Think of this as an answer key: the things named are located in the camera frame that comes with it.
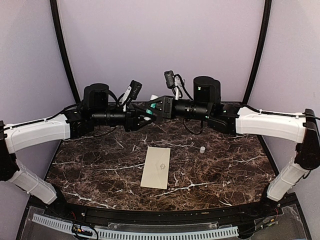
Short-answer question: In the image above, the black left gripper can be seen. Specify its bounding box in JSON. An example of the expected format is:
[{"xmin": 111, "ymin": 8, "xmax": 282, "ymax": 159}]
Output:
[{"xmin": 92, "ymin": 103, "xmax": 157, "ymax": 132}]

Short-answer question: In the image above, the green white glue stick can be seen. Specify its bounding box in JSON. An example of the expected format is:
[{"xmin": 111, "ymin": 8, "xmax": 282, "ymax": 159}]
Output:
[{"xmin": 144, "ymin": 93, "xmax": 159, "ymax": 122}]

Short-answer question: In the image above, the cream paper envelope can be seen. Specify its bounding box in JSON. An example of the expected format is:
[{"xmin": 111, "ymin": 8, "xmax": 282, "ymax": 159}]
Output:
[{"xmin": 140, "ymin": 146, "xmax": 171, "ymax": 190}]

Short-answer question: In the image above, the white glue stick cap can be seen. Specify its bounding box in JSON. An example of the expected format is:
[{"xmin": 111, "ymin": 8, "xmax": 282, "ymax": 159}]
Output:
[{"xmin": 199, "ymin": 146, "xmax": 206, "ymax": 153}]

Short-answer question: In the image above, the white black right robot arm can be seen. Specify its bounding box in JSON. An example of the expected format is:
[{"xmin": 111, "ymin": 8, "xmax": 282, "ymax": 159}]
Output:
[{"xmin": 145, "ymin": 76, "xmax": 320, "ymax": 217}]

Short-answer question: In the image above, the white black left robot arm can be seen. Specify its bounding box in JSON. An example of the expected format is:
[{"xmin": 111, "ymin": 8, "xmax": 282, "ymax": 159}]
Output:
[{"xmin": 0, "ymin": 80, "xmax": 156, "ymax": 218}]

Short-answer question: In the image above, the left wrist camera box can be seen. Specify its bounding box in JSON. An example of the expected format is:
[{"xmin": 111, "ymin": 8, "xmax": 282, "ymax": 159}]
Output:
[{"xmin": 129, "ymin": 80, "xmax": 143, "ymax": 100}]

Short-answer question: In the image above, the black front rail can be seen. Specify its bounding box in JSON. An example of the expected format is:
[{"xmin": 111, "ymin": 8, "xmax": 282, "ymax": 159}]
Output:
[{"xmin": 45, "ymin": 202, "xmax": 277, "ymax": 226}]

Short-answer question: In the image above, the white slotted cable duct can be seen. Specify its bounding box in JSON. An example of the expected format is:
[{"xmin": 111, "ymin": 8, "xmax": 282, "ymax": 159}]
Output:
[{"xmin": 31, "ymin": 213, "xmax": 239, "ymax": 240}]

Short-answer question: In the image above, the black right frame post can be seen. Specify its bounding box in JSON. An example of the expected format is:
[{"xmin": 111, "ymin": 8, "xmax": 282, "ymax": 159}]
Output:
[{"xmin": 242, "ymin": 0, "xmax": 272, "ymax": 104}]

